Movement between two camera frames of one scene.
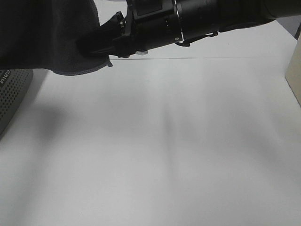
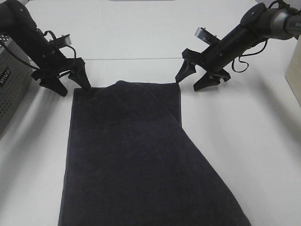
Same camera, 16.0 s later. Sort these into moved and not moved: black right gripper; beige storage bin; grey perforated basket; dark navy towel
Moved: black right gripper; dark navy towel
Not moved: beige storage bin; grey perforated basket
